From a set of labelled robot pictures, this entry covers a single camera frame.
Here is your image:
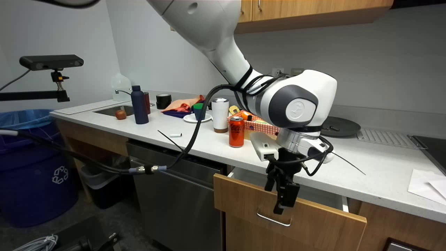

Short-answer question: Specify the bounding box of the stainless dishwasher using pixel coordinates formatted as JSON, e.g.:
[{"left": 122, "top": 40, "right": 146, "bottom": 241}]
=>
[{"left": 126, "top": 139, "right": 227, "bottom": 251}]

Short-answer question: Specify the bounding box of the black trash bin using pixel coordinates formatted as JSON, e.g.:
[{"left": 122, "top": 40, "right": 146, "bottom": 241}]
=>
[{"left": 79, "top": 165, "right": 135, "bottom": 209}]

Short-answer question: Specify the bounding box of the blue recycling bin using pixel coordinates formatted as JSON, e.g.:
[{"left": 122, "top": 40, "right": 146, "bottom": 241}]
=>
[{"left": 0, "top": 108, "right": 80, "bottom": 228}]

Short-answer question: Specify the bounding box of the orange patterned paper tray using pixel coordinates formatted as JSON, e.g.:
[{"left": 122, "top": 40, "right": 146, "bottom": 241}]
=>
[{"left": 238, "top": 109, "right": 278, "bottom": 137}]

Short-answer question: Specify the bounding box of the black white marker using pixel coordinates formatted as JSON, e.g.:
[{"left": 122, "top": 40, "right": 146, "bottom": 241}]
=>
[{"left": 168, "top": 132, "right": 182, "bottom": 137}]

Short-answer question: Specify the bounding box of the wooden upper cabinet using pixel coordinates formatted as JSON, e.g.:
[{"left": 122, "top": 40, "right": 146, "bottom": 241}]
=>
[{"left": 235, "top": 0, "right": 394, "bottom": 33}]

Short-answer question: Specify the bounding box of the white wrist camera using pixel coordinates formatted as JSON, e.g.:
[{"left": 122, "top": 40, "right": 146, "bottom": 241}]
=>
[{"left": 249, "top": 132, "right": 279, "bottom": 160}]

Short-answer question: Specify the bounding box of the blue cup green rim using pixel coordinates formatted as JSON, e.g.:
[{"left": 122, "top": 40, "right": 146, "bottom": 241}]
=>
[{"left": 192, "top": 103, "right": 206, "bottom": 119}]

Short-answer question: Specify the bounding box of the white wooden-front drawer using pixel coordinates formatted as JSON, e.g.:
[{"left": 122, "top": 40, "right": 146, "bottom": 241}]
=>
[{"left": 213, "top": 174, "right": 367, "bottom": 251}]

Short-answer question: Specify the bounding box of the red soda can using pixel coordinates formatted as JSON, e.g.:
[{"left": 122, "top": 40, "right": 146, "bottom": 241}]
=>
[{"left": 228, "top": 115, "right": 243, "bottom": 147}]

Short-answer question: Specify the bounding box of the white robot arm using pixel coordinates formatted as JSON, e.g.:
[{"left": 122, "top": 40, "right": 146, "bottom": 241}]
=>
[{"left": 146, "top": 0, "right": 337, "bottom": 214}]

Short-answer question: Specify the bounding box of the white tumbler cup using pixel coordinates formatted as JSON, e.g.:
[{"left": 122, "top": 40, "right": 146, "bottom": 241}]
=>
[{"left": 211, "top": 97, "right": 228, "bottom": 132}]

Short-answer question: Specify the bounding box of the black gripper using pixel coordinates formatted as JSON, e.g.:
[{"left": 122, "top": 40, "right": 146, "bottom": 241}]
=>
[{"left": 264, "top": 147, "right": 302, "bottom": 214}]

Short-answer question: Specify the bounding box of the white plate far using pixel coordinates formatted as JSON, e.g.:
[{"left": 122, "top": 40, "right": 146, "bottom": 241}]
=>
[{"left": 182, "top": 112, "right": 211, "bottom": 123}]

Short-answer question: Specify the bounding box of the black round hot plate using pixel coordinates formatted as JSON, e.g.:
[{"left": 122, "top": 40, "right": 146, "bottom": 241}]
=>
[{"left": 321, "top": 116, "right": 360, "bottom": 137}]

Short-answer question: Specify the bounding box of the black camera on stand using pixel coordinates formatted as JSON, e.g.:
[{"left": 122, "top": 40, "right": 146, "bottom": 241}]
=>
[{"left": 0, "top": 54, "right": 84, "bottom": 104}]

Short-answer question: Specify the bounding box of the metal drawer handle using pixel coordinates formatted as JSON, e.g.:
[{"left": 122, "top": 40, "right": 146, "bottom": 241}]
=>
[{"left": 256, "top": 211, "right": 291, "bottom": 227}]

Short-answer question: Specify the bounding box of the dark blue water bottle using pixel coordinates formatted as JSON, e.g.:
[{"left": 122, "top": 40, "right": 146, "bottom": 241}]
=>
[{"left": 130, "top": 84, "right": 148, "bottom": 123}]

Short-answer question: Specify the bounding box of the white paper sheet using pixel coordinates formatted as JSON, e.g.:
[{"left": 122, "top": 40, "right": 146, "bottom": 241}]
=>
[{"left": 408, "top": 169, "right": 446, "bottom": 204}]

